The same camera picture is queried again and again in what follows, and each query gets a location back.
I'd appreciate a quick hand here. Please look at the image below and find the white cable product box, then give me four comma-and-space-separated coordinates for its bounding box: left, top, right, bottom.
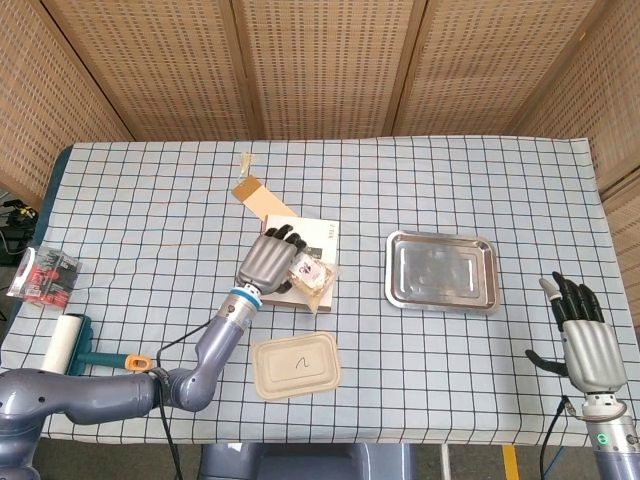
259, 213, 341, 314

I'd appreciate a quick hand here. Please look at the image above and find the kraft paper bookmark with tassel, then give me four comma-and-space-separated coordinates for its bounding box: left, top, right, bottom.
230, 152, 300, 221

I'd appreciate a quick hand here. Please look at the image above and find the black yellow floor equipment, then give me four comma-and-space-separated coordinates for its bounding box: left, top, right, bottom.
0, 198, 39, 266

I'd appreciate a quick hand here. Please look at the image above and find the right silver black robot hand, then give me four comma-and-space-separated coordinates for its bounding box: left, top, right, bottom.
524, 272, 629, 395

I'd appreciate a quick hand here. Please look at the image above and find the red black packet in bag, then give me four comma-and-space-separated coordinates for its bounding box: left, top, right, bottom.
5, 244, 81, 307

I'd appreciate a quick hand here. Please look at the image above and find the bamboo folding screen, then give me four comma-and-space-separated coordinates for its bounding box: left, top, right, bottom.
0, 0, 640, 296

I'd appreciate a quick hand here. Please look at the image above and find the blue checked tablecloth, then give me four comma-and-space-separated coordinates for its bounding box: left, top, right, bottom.
0, 134, 640, 447

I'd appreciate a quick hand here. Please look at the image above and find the stainless steel rectangular tray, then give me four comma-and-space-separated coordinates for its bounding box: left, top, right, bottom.
384, 229, 501, 317

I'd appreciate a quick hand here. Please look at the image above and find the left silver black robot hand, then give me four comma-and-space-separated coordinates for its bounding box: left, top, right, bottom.
234, 224, 309, 296

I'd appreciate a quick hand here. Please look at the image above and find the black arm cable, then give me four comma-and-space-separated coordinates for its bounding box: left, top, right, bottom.
538, 394, 577, 480
155, 319, 211, 480

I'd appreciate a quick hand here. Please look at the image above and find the teal lint roller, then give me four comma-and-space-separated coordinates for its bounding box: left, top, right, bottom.
39, 313, 153, 379

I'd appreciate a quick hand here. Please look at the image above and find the beige pulp container lid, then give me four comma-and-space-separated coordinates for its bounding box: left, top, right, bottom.
250, 332, 344, 401

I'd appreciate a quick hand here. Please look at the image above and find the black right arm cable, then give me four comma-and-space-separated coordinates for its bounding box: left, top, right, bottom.
538, 394, 577, 480

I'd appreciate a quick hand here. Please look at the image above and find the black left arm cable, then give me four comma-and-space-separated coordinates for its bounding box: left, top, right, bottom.
155, 319, 211, 480

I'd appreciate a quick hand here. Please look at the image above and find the clear snack bag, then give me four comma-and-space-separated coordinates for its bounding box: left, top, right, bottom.
289, 252, 341, 314

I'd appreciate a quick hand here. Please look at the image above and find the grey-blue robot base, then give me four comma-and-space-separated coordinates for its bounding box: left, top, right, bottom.
199, 442, 416, 480

